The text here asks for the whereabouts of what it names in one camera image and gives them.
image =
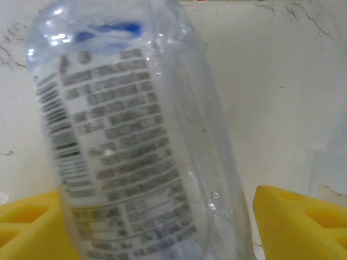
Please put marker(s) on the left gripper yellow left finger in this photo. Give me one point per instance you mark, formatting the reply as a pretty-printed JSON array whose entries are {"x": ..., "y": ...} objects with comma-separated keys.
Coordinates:
[{"x": 27, "y": 230}]

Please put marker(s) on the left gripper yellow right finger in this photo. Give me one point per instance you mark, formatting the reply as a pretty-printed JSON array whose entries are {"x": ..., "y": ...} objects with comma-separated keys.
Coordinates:
[{"x": 303, "y": 230}]

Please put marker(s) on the blue label water bottle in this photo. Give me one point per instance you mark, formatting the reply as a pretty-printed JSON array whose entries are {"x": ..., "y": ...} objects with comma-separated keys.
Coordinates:
[{"x": 122, "y": 135}]

